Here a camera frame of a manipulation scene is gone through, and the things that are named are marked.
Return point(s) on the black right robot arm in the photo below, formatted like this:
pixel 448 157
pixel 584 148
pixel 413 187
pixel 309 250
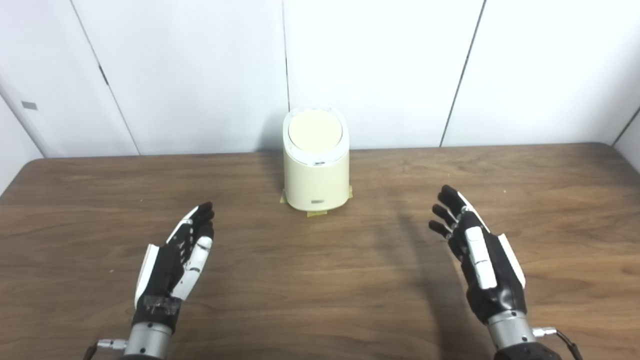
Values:
pixel 515 335

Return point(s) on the round cream bin lid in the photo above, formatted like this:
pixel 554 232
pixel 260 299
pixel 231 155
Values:
pixel 315 131

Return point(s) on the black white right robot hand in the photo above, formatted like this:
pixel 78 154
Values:
pixel 495 285

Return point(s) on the black wall panel clip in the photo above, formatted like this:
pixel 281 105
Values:
pixel 103 75

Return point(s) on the cream-colored plastic bin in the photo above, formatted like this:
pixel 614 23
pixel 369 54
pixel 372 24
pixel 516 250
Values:
pixel 316 182

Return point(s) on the small grey wall label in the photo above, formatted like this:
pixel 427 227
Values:
pixel 29 105

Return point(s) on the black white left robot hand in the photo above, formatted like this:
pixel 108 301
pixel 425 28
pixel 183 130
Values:
pixel 162 275

